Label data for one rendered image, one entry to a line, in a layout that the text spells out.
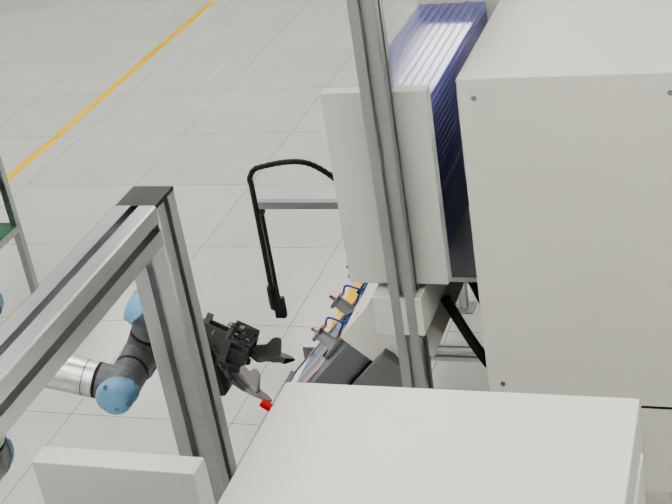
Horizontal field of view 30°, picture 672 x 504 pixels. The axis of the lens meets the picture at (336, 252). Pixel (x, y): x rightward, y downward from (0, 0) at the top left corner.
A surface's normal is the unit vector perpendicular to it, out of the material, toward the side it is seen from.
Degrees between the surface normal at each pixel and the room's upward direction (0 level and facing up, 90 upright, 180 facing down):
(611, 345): 90
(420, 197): 90
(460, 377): 0
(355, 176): 90
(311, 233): 0
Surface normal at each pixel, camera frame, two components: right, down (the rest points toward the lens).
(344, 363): -0.29, 0.48
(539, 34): -0.15, -0.88
